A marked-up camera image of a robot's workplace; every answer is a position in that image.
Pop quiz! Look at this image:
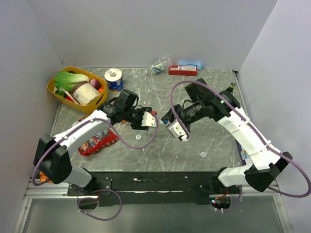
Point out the light blue box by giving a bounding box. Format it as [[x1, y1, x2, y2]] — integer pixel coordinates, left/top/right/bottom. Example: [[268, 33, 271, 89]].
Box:
[[178, 61, 204, 70]]

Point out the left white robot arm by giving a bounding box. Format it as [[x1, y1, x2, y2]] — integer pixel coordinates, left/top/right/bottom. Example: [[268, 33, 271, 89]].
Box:
[[32, 89, 158, 195]]

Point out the crushed clear plastic bottle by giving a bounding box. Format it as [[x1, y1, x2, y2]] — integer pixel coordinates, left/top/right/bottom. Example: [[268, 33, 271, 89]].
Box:
[[150, 56, 172, 74]]

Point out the brown and cream jar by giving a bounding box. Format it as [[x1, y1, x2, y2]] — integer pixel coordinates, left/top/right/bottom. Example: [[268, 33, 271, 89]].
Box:
[[71, 81, 100, 105]]

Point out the green glass bottle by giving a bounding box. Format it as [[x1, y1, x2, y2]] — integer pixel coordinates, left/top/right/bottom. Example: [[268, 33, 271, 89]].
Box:
[[225, 83, 236, 95]]

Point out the purple onion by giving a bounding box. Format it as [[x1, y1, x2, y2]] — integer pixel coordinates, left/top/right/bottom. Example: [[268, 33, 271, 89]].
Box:
[[89, 79, 102, 90]]

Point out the red rectangular box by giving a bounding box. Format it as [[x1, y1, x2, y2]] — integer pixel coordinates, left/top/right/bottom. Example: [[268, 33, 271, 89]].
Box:
[[168, 66, 198, 76]]

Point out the white and purple box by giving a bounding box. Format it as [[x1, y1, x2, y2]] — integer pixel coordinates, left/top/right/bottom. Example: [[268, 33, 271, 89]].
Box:
[[236, 140, 253, 166]]

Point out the green lettuce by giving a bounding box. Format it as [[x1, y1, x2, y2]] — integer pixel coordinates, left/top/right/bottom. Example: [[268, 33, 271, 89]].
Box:
[[54, 71, 90, 92]]

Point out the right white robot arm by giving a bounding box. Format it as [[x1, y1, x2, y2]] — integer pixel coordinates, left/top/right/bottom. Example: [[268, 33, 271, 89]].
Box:
[[161, 79, 292, 194]]

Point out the red snack bag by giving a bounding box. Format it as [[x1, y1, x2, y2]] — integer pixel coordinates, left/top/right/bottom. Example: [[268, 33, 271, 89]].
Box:
[[78, 129, 119, 156]]

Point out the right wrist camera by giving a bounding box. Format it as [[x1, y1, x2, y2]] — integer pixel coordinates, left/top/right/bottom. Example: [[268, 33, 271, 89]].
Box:
[[166, 120, 189, 142]]

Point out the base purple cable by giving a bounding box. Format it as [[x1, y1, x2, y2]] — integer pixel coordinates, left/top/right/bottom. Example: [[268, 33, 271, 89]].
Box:
[[77, 188, 124, 221]]

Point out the yellow plastic basket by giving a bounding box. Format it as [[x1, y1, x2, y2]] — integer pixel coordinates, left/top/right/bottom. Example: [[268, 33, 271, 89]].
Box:
[[47, 67, 108, 114]]

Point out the blue wrapped toilet paper roll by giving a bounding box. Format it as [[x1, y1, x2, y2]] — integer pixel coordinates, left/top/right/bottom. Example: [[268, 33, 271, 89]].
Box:
[[104, 68, 124, 92]]

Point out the white bottle cap right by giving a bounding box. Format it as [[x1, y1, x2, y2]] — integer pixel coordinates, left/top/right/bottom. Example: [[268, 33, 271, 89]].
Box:
[[200, 152, 207, 158]]

